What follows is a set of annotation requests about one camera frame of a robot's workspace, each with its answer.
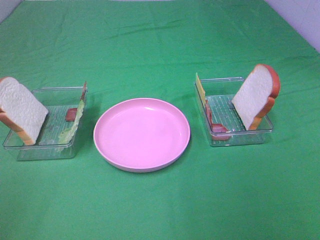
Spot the yellow cheese slice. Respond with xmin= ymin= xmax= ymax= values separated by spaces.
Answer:
xmin=195 ymin=72 xmax=206 ymax=107

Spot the bacon strip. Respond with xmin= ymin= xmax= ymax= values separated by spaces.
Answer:
xmin=205 ymin=99 xmax=231 ymax=141
xmin=65 ymin=81 xmax=87 ymax=122

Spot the green lettuce leaf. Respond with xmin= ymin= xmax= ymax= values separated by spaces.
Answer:
xmin=58 ymin=104 xmax=85 ymax=144

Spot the toast bread slice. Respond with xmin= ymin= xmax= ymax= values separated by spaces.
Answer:
xmin=0 ymin=76 xmax=49 ymax=146
xmin=231 ymin=64 xmax=281 ymax=131

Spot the pink round plate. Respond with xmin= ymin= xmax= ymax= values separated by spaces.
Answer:
xmin=93 ymin=98 xmax=191 ymax=173

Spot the right clear plastic container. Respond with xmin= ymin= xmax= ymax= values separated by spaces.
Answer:
xmin=194 ymin=77 xmax=273 ymax=147

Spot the clear plastic container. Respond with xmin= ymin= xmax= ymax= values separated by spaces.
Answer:
xmin=194 ymin=77 xmax=273 ymax=147
xmin=2 ymin=86 xmax=88 ymax=161

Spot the green tablecloth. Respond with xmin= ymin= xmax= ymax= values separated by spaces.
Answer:
xmin=0 ymin=0 xmax=320 ymax=240

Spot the left clear plastic container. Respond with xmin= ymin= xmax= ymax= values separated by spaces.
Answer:
xmin=2 ymin=86 xmax=88 ymax=161

